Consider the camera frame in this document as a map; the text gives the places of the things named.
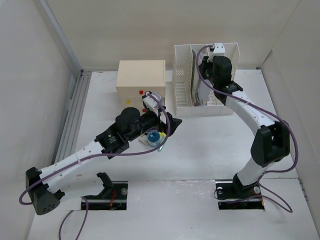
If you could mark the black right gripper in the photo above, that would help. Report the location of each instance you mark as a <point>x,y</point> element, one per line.
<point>204,63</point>

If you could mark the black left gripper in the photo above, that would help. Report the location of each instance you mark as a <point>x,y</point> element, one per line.
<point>160,125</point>

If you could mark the blue round tape dispenser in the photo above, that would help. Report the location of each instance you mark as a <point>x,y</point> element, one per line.
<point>153,138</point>

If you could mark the cream drawer cabinet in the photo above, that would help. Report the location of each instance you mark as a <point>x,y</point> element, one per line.
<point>140,75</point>

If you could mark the yellow cap black highlighter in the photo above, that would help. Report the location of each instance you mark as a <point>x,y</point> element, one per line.
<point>162,134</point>

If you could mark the Canon guide booklet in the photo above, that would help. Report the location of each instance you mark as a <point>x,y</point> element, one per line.
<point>198,90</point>

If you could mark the beige eraser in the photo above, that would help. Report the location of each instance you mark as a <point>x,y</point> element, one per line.
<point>143,142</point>

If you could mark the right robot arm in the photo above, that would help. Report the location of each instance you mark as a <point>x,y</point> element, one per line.
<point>271,141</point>

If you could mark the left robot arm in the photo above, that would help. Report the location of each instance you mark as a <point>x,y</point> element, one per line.
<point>65,180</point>

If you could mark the white four-slot file organizer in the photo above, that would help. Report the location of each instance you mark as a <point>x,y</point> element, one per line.
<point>181,82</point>

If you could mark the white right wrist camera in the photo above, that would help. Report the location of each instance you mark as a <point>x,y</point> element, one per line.
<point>218,49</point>

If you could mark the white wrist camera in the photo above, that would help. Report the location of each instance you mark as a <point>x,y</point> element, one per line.
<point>218,49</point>
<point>152,101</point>

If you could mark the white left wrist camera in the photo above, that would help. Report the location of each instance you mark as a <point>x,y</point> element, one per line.
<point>152,101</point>

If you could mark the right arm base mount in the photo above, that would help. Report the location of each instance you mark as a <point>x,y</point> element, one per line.
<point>232,197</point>

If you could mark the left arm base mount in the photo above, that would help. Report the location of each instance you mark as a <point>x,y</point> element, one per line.
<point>112,197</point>

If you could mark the aluminium frame rail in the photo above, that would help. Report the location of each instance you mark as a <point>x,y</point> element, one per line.
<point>77,91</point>

